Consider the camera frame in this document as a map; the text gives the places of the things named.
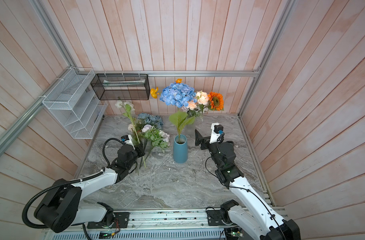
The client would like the teal cylindrical vase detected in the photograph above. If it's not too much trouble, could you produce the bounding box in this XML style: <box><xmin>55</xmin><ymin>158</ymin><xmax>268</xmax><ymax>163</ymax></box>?
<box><xmin>173</xmin><ymin>135</ymin><xmax>188</xmax><ymax>164</ymax></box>

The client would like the peach pink rose stem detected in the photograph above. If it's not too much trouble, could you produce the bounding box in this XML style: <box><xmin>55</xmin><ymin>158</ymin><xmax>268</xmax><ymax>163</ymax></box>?
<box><xmin>186</xmin><ymin>91</ymin><xmax>209</xmax><ymax>111</ymax></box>

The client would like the orange gerbera flower stem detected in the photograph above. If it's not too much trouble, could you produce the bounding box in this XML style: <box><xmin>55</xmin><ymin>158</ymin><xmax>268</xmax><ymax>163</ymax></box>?
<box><xmin>208</xmin><ymin>92</ymin><xmax>224</xmax><ymax>111</ymax></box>

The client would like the white ranunculus stem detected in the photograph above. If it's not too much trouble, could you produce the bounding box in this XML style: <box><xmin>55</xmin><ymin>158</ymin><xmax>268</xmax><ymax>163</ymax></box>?
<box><xmin>115</xmin><ymin>100</ymin><xmax>145</xmax><ymax>150</ymax></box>

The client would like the light blue hydrangea stem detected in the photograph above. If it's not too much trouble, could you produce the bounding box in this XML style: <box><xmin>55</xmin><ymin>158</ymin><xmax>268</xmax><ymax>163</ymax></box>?
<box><xmin>159</xmin><ymin>79</ymin><xmax>196</xmax><ymax>144</ymax></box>

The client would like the yellow orange poppy stem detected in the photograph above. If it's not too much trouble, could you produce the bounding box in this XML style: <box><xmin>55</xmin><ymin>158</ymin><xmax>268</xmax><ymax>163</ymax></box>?
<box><xmin>150</xmin><ymin>79</ymin><xmax>182</xmax><ymax>99</ymax></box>

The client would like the purple white flower bouquet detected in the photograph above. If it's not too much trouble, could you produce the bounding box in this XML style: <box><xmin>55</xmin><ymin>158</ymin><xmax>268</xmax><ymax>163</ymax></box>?
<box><xmin>181</xmin><ymin>104</ymin><xmax>208</xmax><ymax>121</ymax></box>

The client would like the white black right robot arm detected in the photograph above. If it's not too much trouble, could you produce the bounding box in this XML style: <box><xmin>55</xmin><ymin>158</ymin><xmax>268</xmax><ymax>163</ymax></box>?
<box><xmin>195</xmin><ymin>123</ymin><xmax>301</xmax><ymax>240</ymax></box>

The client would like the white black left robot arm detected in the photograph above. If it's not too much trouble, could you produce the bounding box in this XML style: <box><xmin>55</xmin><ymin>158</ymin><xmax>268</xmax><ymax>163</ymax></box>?
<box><xmin>21</xmin><ymin>135</ymin><xmax>144</xmax><ymax>233</ymax></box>

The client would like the pink white green bouquet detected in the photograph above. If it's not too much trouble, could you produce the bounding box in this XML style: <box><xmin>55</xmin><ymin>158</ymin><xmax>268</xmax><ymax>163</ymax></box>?
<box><xmin>128</xmin><ymin>124</ymin><xmax>170</xmax><ymax>161</ymax></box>

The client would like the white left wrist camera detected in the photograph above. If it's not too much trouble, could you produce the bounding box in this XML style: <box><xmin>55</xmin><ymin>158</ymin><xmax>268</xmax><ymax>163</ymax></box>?
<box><xmin>121</xmin><ymin>135</ymin><xmax>134</xmax><ymax>148</ymax></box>

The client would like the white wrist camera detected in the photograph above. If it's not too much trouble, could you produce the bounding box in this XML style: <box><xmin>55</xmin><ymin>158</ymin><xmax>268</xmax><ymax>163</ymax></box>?
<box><xmin>121</xmin><ymin>135</ymin><xmax>134</xmax><ymax>148</ymax></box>
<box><xmin>209</xmin><ymin>123</ymin><xmax>224</xmax><ymax>144</ymax></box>

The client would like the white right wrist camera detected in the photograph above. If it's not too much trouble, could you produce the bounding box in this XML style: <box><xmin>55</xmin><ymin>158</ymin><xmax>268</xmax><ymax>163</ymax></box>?
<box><xmin>209</xmin><ymin>123</ymin><xmax>224</xmax><ymax>144</ymax></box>

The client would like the black wire mesh basket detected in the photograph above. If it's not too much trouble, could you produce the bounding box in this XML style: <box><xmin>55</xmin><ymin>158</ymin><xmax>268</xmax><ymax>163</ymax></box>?
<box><xmin>90</xmin><ymin>73</ymin><xmax>150</xmax><ymax>101</ymax></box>

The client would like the aluminium frame rail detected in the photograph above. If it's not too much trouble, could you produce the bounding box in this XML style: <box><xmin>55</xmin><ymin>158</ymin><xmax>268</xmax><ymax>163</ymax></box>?
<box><xmin>94</xmin><ymin>70</ymin><xmax>259</xmax><ymax>78</ymax></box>

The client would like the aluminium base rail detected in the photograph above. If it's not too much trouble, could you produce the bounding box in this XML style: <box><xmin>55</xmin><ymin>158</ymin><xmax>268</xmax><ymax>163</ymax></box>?
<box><xmin>41</xmin><ymin>208</ymin><xmax>291</xmax><ymax>240</ymax></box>

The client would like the white wire mesh shelf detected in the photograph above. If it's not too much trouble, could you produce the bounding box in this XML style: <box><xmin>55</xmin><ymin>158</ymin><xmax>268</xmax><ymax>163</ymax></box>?
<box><xmin>42</xmin><ymin>68</ymin><xmax>107</xmax><ymax>140</ymax></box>

